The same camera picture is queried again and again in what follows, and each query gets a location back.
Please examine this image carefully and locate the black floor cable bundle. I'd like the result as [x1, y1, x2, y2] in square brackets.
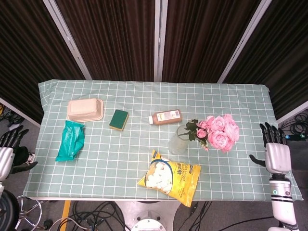
[72, 201, 127, 231]
[280, 112, 308, 141]
[0, 105, 26, 128]

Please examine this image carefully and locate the brown drink bottle white cap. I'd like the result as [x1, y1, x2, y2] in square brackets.
[148, 109, 183, 126]

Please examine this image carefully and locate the teal wet wipes pack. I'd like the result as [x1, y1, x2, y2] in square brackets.
[55, 120, 86, 162]

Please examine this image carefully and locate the pink artificial flower bouquet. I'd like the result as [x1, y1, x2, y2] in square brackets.
[184, 114, 240, 154]

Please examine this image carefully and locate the white floor cable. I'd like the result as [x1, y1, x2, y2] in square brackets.
[51, 217, 84, 231]

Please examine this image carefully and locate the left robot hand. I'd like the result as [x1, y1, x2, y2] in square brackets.
[0, 125, 39, 181]

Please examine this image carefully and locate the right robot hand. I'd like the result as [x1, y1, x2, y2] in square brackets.
[249, 122, 292, 174]

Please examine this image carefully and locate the green checked tablecloth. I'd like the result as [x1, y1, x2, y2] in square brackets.
[24, 80, 304, 202]

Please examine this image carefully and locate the black stool chrome base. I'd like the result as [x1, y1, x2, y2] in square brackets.
[0, 189, 43, 231]

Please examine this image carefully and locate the yellow bar under table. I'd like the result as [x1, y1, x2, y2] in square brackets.
[62, 201, 72, 219]

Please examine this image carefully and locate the grey robot pedestal base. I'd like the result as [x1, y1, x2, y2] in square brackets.
[115, 201, 181, 231]

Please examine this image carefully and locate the green and yellow sponge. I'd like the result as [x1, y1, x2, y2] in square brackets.
[108, 109, 130, 132]

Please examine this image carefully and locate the grey partition frame post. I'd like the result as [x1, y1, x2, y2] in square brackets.
[0, 97, 41, 128]
[276, 100, 308, 124]
[218, 0, 268, 84]
[43, 0, 92, 80]
[154, 0, 168, 82]

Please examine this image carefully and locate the beige plastic lidded container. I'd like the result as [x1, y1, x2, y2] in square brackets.
[66, 98, 104, 122]

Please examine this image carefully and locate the textured clear glass vase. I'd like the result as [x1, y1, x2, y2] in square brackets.
[168, 125, 191, 156]

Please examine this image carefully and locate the yellow marshmallow bag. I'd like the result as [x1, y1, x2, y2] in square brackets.
[137, 149, 202, 208]

